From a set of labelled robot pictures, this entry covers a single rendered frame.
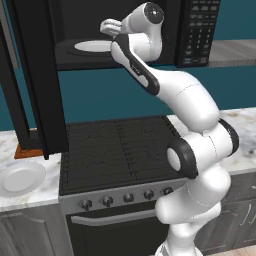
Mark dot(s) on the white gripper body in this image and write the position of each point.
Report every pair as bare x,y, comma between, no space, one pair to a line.
110,27

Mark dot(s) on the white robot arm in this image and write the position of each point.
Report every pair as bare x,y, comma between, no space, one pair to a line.
195,100

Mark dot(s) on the white microwave turntable plate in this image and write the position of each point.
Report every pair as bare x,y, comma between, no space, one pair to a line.
91,46

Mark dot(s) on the black microwave oven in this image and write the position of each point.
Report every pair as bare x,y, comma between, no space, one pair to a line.
196,30

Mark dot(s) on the black microwave door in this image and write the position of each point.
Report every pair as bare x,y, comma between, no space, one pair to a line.
40,83

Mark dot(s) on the black hob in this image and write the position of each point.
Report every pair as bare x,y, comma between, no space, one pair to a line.
116,150

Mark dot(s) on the grey wooden shelf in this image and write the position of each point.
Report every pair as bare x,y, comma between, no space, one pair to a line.
233,53

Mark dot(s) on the orange cutting board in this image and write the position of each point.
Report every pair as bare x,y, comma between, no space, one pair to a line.
28,152

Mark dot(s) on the black oven knob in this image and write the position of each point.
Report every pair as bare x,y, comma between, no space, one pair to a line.
86,204
107,201
148,194
128,197
167,191

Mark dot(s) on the grey oven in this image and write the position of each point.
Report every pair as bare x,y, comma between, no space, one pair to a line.
71,203

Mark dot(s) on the dark grey drawer front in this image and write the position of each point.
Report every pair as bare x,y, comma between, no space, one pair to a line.
241,188

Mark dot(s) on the black oven door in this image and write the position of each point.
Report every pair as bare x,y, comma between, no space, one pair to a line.
116,238

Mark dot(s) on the dark grey cupboard door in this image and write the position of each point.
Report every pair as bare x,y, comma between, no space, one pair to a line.
233,230

